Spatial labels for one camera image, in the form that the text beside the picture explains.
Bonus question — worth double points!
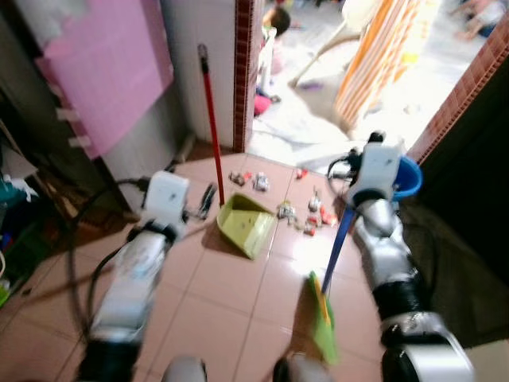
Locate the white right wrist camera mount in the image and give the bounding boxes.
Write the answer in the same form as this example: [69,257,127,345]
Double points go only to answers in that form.
[348,143,402,206]

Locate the blue plastic bucket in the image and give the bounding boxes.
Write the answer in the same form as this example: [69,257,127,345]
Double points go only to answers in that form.
[391,155,424,200]

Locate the seated person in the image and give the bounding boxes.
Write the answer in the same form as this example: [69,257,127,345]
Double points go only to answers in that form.
[449,0,509,41]

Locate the green dustpan with red handle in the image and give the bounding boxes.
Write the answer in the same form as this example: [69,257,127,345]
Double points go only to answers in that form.
[196,44,278,262]

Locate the crumpled pale wrapper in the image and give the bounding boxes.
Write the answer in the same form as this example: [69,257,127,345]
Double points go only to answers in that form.
[276,202,297,221]

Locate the dark grey floor mat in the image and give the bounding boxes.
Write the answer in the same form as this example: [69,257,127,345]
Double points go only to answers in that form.
[398,199,509,351]

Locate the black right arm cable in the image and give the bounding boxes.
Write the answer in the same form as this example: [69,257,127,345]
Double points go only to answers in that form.
[328,155,359,192]

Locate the grey robot left leg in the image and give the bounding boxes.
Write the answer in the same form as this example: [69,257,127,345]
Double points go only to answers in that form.
[161,356,208,382]

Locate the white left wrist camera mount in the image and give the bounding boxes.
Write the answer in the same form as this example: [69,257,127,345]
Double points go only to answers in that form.
[142,170,192,232]

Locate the grey robot leg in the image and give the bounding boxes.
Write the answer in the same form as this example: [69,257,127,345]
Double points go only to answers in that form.
[161,356,208,382]
[274,353,333,382]

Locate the green plastic crate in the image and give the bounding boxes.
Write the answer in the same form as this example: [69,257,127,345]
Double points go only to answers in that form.
[0,223,41,279]

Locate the white plastic chair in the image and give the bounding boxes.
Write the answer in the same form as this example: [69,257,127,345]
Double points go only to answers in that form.
[288,0,375,88]

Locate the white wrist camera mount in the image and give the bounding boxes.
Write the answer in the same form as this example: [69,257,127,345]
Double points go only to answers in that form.
[142,170,192,232]
[348,143,402,206]

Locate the green broom with blue handle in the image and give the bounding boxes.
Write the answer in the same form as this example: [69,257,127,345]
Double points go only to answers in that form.
[305,203,357,367]

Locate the purple foam board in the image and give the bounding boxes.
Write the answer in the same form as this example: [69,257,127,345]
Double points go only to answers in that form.
[36,0,174,160]

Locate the grey robot right leg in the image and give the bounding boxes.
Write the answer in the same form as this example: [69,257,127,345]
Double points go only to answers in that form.
[274,353,333,382]

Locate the orange striped cloth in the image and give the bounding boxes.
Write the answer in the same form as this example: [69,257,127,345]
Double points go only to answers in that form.
[332,0,442,136]

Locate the child in red striped shirt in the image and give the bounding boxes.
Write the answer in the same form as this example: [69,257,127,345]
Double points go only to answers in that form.
[258,6,292,96]

